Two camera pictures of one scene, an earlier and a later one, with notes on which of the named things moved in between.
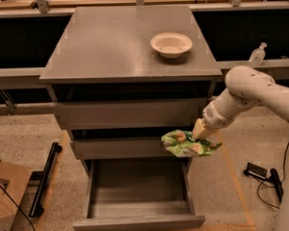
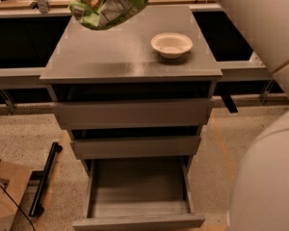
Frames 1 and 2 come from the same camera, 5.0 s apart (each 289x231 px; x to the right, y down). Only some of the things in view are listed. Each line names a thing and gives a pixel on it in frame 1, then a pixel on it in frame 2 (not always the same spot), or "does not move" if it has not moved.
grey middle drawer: [119, 148] does not move
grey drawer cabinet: [120, 78] does not move
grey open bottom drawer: [143, 193] does not move
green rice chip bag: [180, 142] to [107, 6]
